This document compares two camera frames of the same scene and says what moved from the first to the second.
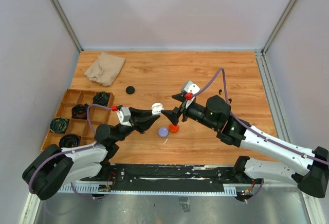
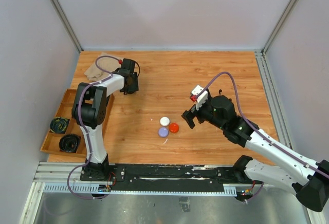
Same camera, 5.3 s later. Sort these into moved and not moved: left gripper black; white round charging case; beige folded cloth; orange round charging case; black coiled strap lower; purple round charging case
Moved: white round charging case; left gripper black
Not moved: beige folded cloth; orange round charging case; black coiled strap lower; purple round charging case
